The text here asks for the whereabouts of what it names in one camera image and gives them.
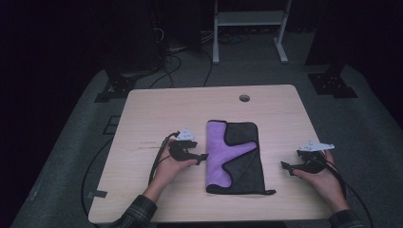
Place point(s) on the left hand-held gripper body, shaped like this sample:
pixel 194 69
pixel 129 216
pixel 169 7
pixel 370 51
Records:
pixel 182 148

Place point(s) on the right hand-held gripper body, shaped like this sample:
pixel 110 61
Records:
pixel 312 161

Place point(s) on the black and purple cloth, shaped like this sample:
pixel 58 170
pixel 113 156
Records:
pixel 237 158

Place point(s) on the person's left hand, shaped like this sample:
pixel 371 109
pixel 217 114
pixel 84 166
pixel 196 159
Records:
pixel 168 171

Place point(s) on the person's right hand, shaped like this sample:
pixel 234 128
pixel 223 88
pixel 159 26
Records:
pixel 328 185

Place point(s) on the black stand base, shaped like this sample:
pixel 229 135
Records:
pixel 118 87
pixel 332 84

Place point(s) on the dark tape strip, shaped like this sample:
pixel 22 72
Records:
pixel 97 194

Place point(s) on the white metal stand frame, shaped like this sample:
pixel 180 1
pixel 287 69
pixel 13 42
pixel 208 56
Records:
pixel 250 18

